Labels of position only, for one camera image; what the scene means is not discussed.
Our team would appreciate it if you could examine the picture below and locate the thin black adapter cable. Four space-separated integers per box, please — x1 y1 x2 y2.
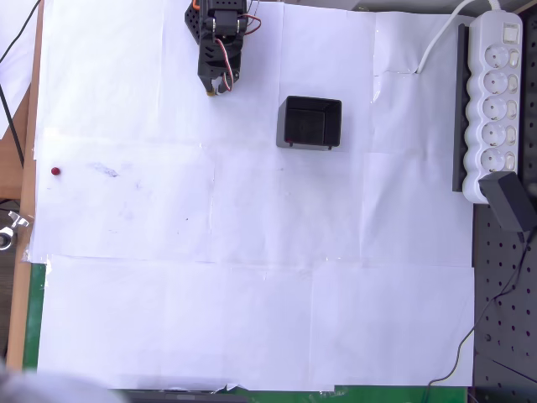
419 229 532 403

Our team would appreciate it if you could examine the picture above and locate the white power strip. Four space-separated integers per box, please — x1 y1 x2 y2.
461 10 524 206

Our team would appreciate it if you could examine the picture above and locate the dark grey flat device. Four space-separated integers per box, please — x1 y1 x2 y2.
117 388 251 403

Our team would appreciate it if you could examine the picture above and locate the red white servo wire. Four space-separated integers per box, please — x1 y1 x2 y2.
215 36 235 94

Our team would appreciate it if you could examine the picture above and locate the black open box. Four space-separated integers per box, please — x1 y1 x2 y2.
275 95 343 153

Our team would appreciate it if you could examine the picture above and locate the green cutting mat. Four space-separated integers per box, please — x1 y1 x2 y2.
23 262 469 403

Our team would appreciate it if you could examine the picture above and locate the black metal rail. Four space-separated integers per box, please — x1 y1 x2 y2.
451 24 472 194

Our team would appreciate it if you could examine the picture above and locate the silver metal clamp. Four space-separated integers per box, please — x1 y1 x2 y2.
0 211 33 252

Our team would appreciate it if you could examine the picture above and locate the black power adapter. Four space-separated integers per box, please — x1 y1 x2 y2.
477 170 534 234

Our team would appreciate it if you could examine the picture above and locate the black perforated pegboard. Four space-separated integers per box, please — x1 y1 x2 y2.
472 8 537 403

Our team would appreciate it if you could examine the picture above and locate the white power strip cable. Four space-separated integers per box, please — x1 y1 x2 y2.
414 0 504 75

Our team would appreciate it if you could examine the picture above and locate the blurry grey rounded object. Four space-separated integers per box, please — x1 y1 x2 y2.
0 359 123 403

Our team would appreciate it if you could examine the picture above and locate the loose white paper sheet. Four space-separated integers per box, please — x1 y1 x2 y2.
0 0 41 139

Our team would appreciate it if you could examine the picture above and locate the white paper sheet covering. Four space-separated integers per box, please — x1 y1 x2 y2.
31 0 477 392

